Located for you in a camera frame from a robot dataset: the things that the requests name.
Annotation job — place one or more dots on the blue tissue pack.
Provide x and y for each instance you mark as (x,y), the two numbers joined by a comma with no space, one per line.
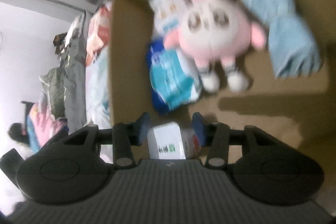
(174,77)

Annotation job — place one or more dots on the white blue plastic bag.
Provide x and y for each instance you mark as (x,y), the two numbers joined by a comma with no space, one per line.
(96,91)

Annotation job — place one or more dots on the white blue cotton swab bag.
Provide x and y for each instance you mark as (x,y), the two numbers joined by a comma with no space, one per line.
(167,14)

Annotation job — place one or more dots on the pink patterned quilt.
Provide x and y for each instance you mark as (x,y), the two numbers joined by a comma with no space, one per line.
(41,126)

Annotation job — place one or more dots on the brown cardboard box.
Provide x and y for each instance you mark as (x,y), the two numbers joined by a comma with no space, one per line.
(299,112)

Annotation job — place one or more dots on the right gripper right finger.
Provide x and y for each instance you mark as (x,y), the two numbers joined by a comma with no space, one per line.
(214,135)

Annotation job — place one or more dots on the light blue towel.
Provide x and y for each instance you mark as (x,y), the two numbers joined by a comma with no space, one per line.
(291,44)

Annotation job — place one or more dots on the white green tissue box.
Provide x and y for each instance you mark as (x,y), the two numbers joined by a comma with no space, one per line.
(170,141)

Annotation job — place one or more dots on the pink plush doll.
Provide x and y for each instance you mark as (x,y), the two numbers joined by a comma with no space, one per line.
(216,30)

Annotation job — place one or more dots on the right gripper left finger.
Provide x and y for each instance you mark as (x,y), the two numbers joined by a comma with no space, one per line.
(128,134)

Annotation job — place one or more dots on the red white wet wipes pack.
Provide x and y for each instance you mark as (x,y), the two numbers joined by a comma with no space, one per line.
(99,32)

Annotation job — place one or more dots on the green floral lace pillow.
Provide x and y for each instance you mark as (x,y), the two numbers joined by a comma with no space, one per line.
(53,86)

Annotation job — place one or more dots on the grey blanket with yellow dogs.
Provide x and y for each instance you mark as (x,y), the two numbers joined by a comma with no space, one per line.
(74,58)

